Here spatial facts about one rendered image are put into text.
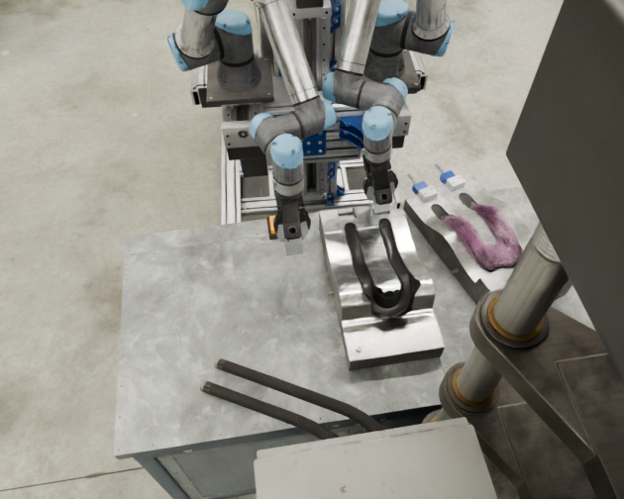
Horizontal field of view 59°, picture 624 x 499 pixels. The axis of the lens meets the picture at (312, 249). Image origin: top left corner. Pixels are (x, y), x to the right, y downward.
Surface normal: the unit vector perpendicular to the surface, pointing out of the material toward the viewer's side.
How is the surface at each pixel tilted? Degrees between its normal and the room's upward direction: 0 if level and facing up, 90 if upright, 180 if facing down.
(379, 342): 0
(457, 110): 0
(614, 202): 90
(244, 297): 0
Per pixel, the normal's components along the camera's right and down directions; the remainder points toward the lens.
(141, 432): 0.00, -0.58
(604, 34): -0.99, 0.13
